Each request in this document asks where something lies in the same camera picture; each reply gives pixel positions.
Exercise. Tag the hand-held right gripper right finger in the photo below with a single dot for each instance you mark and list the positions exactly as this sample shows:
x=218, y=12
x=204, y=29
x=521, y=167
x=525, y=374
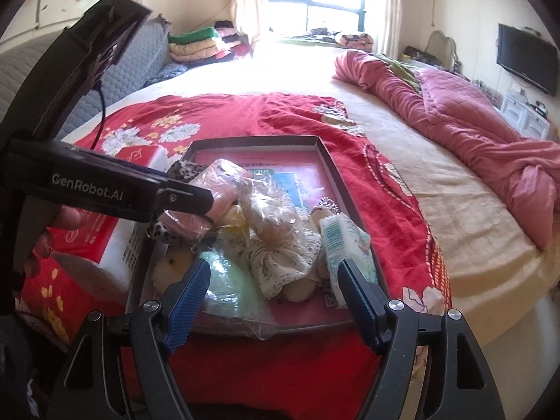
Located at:
x=361, y=302

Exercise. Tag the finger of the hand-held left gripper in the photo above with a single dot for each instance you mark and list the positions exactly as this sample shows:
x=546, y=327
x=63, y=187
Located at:
x=131, y=167
x=183, y=201

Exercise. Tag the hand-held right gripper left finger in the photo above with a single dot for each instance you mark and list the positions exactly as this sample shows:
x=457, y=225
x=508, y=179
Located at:
x=188, y=306

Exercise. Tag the pink roll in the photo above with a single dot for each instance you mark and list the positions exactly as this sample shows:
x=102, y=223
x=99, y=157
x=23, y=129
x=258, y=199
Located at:
x=186, y=224

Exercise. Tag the leopard print scrunchie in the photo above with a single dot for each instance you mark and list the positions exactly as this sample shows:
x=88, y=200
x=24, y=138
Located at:
x=183, y=170

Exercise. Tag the small cream plush toy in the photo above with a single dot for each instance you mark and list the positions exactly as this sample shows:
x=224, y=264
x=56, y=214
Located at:
x=175, y=267

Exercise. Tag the yellow snack packet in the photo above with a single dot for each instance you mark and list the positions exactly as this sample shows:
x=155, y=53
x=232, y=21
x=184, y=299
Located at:
x=234, y=223

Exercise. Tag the white green tissue packet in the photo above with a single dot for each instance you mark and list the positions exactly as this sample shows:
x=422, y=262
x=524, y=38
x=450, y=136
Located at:
x=345, y=245

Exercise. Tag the beige item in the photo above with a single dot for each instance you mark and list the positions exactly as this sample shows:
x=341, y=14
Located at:
x=271, y=212

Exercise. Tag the white floral cloth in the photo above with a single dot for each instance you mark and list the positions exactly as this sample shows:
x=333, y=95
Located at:
x=280, y=262

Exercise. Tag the pink box lid tray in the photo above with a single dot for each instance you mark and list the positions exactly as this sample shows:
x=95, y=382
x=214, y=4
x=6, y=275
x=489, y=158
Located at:
x=262, y=141

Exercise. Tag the person's left hand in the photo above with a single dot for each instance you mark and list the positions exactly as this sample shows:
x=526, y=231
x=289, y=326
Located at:
x=43, y=240

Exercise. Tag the red tissue pack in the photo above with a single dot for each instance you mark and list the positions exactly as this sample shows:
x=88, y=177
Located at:
x=122, y=245

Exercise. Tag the dark patterned pillow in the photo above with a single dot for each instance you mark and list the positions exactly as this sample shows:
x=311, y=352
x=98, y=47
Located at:
x=168, y=74

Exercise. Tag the grey quilted headboard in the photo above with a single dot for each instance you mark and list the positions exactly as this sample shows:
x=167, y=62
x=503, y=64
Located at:
x=140, y=61

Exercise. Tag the cream bed sheet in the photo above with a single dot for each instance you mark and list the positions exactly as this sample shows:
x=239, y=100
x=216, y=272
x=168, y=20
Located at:
x=459, y=227

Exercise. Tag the red floral blanket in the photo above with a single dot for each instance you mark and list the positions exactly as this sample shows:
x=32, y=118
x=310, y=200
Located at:
x=280, y=113

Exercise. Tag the stack of folded clothes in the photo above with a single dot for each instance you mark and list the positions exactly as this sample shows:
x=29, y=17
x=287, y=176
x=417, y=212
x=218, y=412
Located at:
x=201, y=43

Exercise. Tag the cream curtain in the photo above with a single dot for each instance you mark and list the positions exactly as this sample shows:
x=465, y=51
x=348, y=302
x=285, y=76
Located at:
x=390, y=8
x=249, y=8

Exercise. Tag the pink quilt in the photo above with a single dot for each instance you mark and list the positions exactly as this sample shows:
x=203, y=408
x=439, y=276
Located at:
x=459, y=122

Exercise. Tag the green cloth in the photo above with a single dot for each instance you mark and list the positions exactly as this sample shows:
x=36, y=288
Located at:
x=400, y=70

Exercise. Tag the brown patterned blanket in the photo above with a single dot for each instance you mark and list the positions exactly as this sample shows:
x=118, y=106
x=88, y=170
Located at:
x=356, y=40

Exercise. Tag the white drawer cabinet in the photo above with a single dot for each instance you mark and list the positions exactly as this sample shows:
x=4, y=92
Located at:
x=525, y=116

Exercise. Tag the cluttered dressing table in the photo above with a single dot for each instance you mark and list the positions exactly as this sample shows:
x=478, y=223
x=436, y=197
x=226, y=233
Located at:
x=420, y=59

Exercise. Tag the vanity mirror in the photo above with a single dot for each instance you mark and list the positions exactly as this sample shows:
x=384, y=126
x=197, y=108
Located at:
x=442, y=48

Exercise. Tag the black television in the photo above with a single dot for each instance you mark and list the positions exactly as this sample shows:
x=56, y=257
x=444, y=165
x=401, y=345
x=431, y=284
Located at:
x=525, y=57

